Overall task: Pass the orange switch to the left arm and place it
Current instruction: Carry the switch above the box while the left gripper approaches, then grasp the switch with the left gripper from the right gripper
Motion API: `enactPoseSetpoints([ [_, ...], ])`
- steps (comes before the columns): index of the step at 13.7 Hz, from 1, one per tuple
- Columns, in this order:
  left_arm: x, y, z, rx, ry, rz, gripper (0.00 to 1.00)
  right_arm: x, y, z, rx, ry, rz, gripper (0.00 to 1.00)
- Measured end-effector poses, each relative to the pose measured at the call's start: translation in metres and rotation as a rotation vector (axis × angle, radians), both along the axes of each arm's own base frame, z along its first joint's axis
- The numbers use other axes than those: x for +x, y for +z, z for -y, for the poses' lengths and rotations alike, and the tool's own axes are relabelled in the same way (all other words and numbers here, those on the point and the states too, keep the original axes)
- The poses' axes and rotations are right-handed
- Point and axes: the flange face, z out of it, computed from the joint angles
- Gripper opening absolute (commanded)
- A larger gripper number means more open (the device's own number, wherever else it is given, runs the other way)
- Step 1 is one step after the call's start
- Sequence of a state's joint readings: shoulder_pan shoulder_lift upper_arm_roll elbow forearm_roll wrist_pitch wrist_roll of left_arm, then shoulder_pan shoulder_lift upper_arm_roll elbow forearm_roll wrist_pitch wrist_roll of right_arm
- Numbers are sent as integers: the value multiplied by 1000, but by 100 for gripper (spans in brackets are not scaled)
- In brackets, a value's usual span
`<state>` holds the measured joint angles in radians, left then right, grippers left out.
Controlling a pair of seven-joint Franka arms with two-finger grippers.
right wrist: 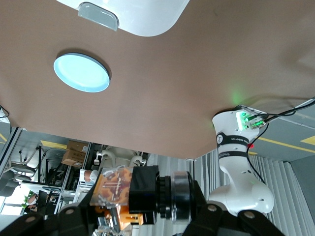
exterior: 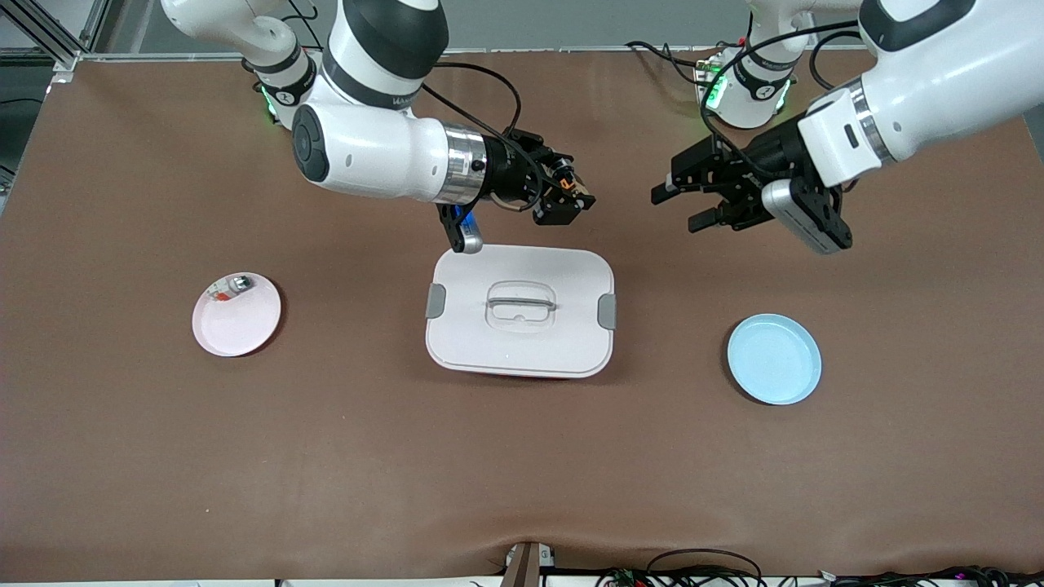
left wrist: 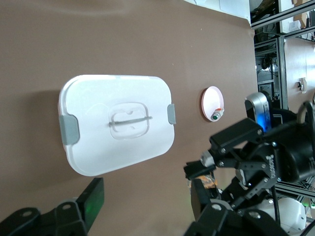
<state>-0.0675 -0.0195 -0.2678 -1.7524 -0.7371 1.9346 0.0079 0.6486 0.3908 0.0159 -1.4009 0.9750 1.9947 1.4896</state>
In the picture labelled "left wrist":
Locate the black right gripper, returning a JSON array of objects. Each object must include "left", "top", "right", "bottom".
[{"left": 184, "top": 112, "right": 315, "bottom": 209}]

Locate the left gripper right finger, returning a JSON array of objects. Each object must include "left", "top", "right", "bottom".
[{"left": 183, "top": 178, "right": 291, "bottom": 236}]

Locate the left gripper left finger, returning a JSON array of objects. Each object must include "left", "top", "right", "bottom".
[{"left": 0, "top": 177, "right": 105, "bottom": 236}]

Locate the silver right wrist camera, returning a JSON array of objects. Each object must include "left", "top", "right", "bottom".
[{"left": 244, "top": 92, "right": 273, "bottom": 133}]

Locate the brown table cover mat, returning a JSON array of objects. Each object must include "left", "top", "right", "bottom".
[{"left": 0, "top": 0, "right": 259, "bottom": 236}]

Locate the white lidded storage box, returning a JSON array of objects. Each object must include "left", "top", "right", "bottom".
[{"left": 58, "top": 74, "right": 177, "bottom": 177}]

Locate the pink round plate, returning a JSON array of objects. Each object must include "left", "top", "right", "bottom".
[{"left": 201, "top": 86, "right": 225, "bottom": 122}]

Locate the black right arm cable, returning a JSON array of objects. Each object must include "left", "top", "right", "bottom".
[{"left": 270, "top": 185, "right": 281, "bottom": 223}]

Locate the aluminium frame rack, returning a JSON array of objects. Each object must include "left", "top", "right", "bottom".
[{"left": 250, "top": 0, "right": 315, "bottom": 111}]

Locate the green button switch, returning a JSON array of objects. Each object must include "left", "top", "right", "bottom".
[{"left": 210, "top": 107, "right": 226, "bottom": 121}]

